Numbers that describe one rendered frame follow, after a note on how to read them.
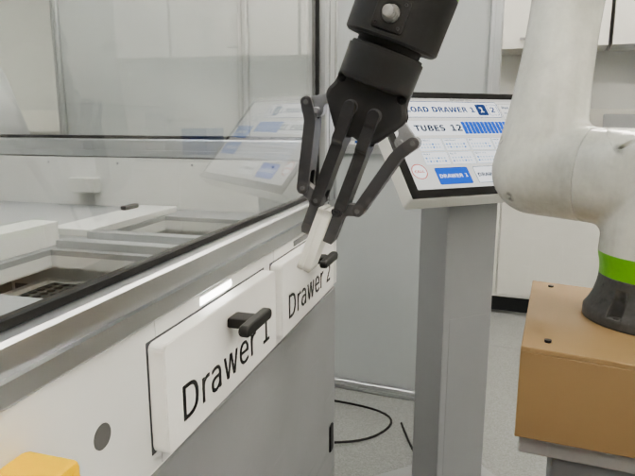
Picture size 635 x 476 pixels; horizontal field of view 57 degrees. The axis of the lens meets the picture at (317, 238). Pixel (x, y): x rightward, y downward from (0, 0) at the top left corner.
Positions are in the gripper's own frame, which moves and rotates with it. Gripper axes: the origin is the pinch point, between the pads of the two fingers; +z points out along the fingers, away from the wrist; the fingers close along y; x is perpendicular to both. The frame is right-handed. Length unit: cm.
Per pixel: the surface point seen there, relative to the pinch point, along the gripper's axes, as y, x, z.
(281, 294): -5.5, 17.3, 14.9
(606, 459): 39.9, 11.9, 14.3
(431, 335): 20, 93, 40
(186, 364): -5.8, -10.2, 14.1
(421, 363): 21, 96, 49
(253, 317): -3.6, -0.3, 11.4
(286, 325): -3.5, 19.2, 19.8
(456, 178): 10, 81, -3
